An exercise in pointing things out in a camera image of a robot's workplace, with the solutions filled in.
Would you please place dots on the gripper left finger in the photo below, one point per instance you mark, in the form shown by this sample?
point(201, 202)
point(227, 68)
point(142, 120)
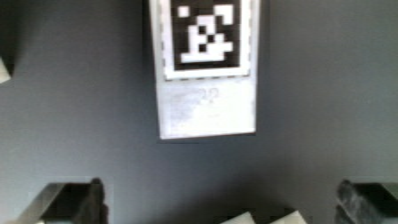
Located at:
point(67, 204)

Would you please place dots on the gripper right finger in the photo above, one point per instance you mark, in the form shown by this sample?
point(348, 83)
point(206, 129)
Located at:
point(366, 203)

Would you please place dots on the white table leg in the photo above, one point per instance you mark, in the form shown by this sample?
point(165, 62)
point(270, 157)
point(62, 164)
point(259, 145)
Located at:
point(204, 32)

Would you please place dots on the white square tabletop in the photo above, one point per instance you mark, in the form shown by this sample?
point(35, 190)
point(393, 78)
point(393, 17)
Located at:
point(247, 218)

